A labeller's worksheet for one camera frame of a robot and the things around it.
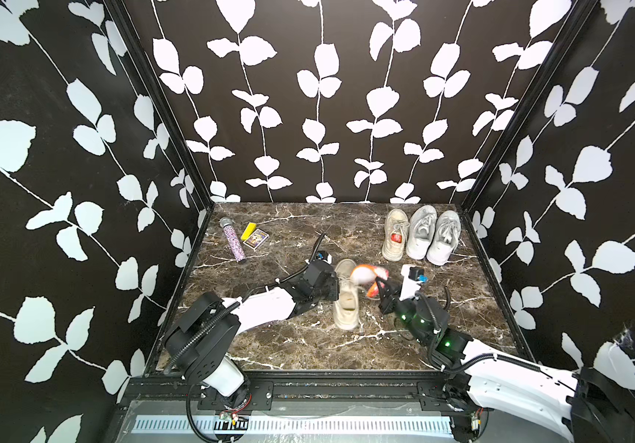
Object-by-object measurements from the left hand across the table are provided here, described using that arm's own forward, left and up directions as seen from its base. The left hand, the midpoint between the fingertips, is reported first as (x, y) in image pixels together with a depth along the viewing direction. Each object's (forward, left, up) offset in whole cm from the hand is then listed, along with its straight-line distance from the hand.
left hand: (339, 279), depth 88 cm
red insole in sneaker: (+19, -24, -4) cm, 31 cm away
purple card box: (+24, +31, -7) cm, 40 cm away
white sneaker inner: (+22, -33, +2) cm, 40 cm away
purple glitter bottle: (+30, +43, -5) cm, 53 cm away
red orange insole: (-3, -7, +8) cm, 11 cm away
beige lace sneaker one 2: (+21, -23, -2) cm, 31 cm away
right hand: (-5, -9, +12) cm, 16 cm away
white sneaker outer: (+17, -41, -1) cm, 45 cm away
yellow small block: (+29, +34, -7) cm, 46 cm away
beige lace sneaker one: (-10, -1, -1) cm, 10 cm away
